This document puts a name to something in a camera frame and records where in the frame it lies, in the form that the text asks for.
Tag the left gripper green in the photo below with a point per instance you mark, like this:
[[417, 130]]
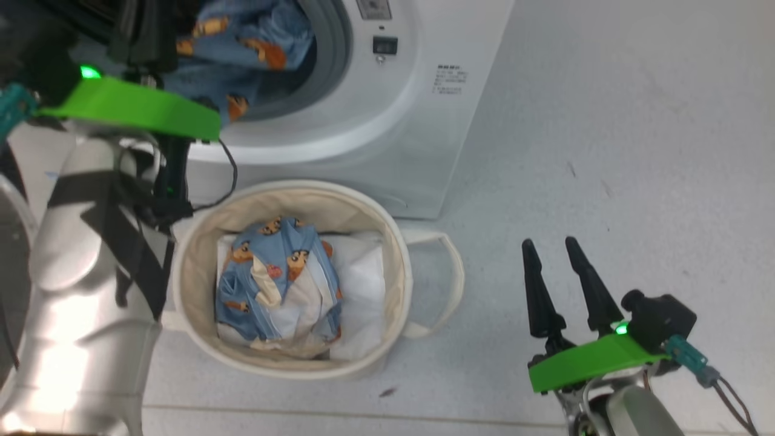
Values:
[[133, 106]]

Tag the cream canvas laundry basket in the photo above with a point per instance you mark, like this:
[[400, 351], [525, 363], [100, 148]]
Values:
[[194, 272]]

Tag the white front-load washing machine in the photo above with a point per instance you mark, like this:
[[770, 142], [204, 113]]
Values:
[[393, 139]]

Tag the blue cartoon print garment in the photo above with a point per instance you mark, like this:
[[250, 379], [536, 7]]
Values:
[[272, 284], [242, 30]]

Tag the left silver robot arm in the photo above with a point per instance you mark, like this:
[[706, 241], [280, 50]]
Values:
[[72, 303]]

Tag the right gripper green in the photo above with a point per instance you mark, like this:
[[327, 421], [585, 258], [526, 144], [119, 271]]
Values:
[[593, 360]]

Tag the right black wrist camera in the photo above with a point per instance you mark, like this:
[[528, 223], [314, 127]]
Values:
[[663, 318]]

